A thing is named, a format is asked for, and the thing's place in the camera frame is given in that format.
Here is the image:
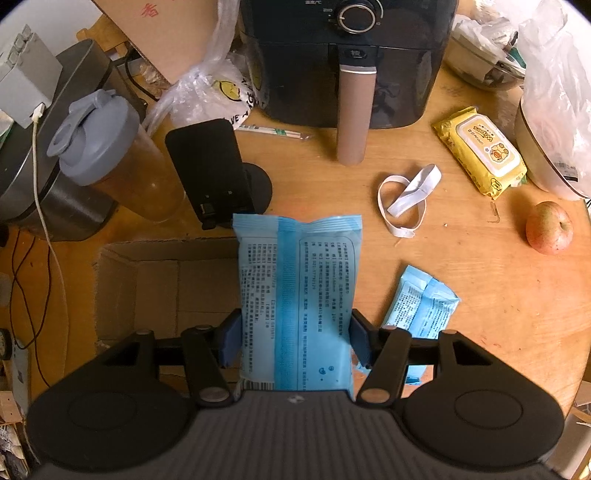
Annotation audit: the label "large blue tissue packet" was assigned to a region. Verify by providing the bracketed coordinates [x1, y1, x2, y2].
[231, 213, 365, 400]

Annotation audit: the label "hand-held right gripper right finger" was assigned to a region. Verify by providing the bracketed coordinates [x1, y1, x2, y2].
[348, 308, 488, 408]

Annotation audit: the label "cardboard box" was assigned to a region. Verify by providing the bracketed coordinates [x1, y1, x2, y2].
[92, 237, 243, 384]

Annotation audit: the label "brown cardboard sheet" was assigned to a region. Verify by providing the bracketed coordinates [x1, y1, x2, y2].
[90, 0, 232, 86]

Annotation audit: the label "white bowl with dark rim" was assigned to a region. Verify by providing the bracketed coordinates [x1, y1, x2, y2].
[514, 95, 591, 201]

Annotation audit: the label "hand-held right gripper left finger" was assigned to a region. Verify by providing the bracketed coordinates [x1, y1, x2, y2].
[99, 311, 243, 408]

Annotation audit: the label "dark blue air fryer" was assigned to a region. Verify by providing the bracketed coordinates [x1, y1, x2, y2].
[239, 0, 446, 167]

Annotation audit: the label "white plastic bag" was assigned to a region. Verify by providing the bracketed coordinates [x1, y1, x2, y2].
[515, 0, 591, 199]

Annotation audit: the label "clear smiley plastic bag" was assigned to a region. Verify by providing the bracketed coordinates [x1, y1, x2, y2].
[143, 0, 271, 137]

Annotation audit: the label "white elastic band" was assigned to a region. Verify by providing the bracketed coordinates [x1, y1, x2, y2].
[376, 164, 443, 240]

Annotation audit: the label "small blue tissue packet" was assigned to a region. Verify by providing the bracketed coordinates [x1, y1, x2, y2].
[355, 265, 461, 386]

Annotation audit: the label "thin black cable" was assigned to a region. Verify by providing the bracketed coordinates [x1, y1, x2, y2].
[9, 228, 51, 388]

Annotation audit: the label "white charging cable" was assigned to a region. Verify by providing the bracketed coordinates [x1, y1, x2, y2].
[31, 104, 70, 301]

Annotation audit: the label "yellow wet wipes pack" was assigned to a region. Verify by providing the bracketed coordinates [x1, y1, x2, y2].
[431, 106, 528, 200]

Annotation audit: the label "silver rice cooker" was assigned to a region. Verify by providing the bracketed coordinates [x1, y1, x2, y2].
[0, 39, 148, 241]

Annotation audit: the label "light blue smartphone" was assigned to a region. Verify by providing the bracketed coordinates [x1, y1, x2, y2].
[11, 342, 31, 416]

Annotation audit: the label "metal bowl with wrappers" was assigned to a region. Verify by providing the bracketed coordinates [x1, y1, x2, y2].
[445, 14, 527, 90]

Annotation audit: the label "white power adapter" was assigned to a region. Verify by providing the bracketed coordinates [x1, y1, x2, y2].
[0, 21, 63, 129]

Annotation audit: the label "red apple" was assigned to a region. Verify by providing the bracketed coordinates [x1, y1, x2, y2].
[525, 200, 574, 256]

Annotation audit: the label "black power cord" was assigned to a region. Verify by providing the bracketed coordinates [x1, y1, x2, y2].
[124, 48, 155, 121]

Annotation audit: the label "black phone stand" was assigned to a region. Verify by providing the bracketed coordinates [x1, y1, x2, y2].
[165, 119, 274, 230]

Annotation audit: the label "shaker bottle with grey lid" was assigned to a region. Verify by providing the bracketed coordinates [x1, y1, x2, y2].
[47, 89, 185, 224]

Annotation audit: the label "wrapped disposable chopsticks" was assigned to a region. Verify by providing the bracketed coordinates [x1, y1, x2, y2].
[235, 124, 310, 140]

